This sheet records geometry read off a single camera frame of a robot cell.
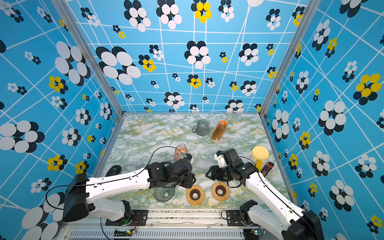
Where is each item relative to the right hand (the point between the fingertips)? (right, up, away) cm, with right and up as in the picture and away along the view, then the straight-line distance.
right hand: (210, 175), depth 78 cm
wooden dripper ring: (-8, -12, +3) cm, 15 cm away
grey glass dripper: (-26, -11, +3) cm, 28 cm away
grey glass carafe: (-3, +24, +24) cm, 34 cm away
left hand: (-8, -1, -5) cm, 9 cm away
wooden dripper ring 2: (+6, -10, +4) cm, 13 cm away
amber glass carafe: (-18, +10, +14) cm, 25 cm away
